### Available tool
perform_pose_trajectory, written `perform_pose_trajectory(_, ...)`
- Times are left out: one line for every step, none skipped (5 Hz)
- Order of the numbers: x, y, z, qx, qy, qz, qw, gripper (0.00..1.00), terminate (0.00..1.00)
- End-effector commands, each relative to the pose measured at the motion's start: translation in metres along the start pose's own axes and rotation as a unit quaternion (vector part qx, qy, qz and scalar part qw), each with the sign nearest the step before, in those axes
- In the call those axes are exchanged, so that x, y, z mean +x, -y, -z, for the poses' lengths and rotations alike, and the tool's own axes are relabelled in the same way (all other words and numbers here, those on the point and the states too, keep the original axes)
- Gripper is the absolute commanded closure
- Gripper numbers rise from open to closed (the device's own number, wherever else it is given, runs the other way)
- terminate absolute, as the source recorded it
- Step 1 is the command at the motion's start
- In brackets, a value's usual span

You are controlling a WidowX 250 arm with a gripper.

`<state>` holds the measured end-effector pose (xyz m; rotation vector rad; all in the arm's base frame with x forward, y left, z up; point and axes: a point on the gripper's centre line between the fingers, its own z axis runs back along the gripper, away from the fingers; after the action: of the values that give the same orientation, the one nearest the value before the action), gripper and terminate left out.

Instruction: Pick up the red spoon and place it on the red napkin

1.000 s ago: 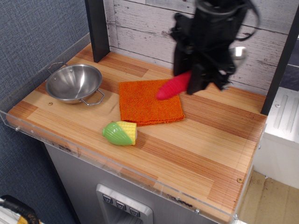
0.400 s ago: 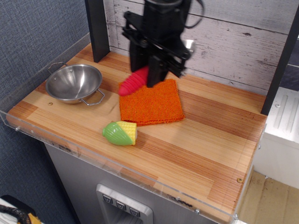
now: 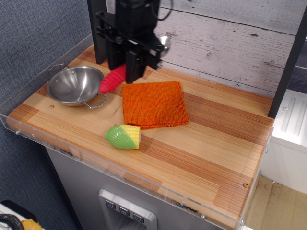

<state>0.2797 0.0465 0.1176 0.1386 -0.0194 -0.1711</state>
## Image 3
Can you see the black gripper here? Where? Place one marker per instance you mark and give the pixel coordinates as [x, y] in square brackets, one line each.
[130, 38]

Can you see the red handled metal spoon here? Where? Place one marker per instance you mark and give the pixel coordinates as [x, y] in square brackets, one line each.
[118, 75]

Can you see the orange folded cloth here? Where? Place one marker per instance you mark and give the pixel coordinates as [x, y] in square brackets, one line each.
[154, 104]

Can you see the stainless steel bowl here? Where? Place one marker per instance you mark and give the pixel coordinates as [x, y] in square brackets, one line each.
[75, 86]

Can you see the toy corn cob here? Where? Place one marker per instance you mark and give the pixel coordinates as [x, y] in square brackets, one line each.
[124, 137]

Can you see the clear acrylic guard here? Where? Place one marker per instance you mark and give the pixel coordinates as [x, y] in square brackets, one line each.
[209, 165]

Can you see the grey toy fridge cabinet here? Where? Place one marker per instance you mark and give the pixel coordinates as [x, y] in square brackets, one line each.
[83, 181]

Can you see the silver dispenser panel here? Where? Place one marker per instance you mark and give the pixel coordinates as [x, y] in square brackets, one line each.
[121, 214]

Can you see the white toy sink unit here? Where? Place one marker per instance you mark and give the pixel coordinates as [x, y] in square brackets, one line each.
[285, 158]

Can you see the yellow object bottom left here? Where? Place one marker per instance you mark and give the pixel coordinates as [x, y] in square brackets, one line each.
[29, 224]

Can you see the black left post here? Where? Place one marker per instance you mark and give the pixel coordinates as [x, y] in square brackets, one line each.
[95, 6]

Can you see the black post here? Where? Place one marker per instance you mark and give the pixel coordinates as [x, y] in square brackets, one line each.
[290, 65]
[95, 6]

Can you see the black right post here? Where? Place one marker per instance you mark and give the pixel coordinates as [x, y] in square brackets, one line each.
[290, 65]

